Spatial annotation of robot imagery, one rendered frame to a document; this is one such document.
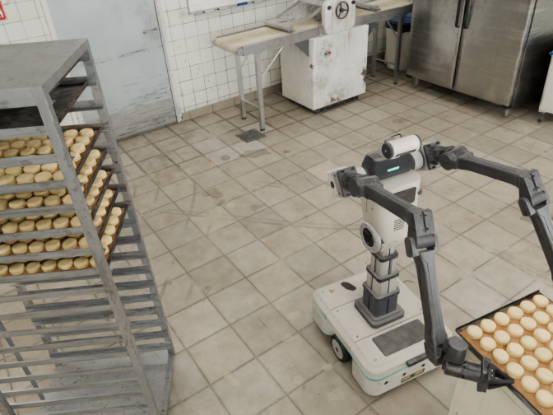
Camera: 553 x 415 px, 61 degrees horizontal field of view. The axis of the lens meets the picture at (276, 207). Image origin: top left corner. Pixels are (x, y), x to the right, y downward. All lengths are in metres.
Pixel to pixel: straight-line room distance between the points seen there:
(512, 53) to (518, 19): 0.32
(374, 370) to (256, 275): 1.18
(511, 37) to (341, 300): 3.45
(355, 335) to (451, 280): 1.01
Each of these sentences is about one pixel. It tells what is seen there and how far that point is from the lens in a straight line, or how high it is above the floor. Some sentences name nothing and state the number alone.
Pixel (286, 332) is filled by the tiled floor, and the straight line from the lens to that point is 2.93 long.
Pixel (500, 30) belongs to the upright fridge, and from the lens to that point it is 5.40.
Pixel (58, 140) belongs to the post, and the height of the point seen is 1.66.
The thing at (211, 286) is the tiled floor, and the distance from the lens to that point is 3.26.
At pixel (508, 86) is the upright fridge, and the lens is 5.45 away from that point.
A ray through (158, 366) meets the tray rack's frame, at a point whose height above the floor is 0.15.
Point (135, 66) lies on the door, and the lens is 5.33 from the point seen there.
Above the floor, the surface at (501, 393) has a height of 0.79.
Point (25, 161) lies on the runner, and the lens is 1.59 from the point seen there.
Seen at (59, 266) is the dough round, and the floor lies 1.15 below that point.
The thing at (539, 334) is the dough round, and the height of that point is 0.92.
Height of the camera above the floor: 2.23
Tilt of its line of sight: 35 degrees down
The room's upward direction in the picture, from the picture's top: 4 degrees counter-clockwise
